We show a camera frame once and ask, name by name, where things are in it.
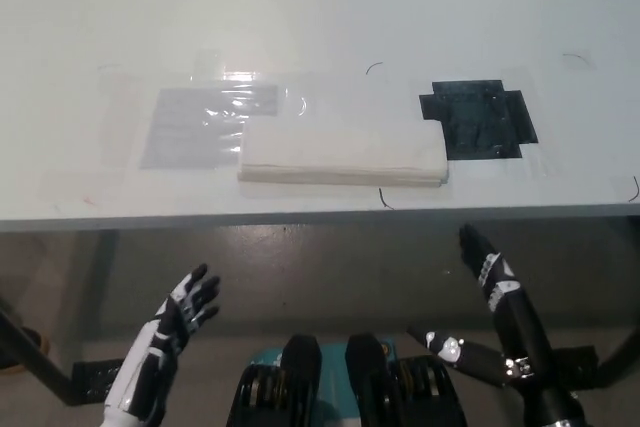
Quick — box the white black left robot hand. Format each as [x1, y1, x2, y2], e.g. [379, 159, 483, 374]
[102, 262, 223, 427]

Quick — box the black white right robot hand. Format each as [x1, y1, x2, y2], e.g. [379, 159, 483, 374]
[406, 224, 587, 422]

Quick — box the black teal robot body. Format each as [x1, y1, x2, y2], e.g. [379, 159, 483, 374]
[224, 331, 470, 427]

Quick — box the white napkin stack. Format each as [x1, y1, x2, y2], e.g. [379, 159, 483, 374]
[236, 118, 450, 191]

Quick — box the black table leg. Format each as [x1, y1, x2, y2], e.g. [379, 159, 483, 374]
[595, 329, 640, 389]
[0, 294, 79, 407]

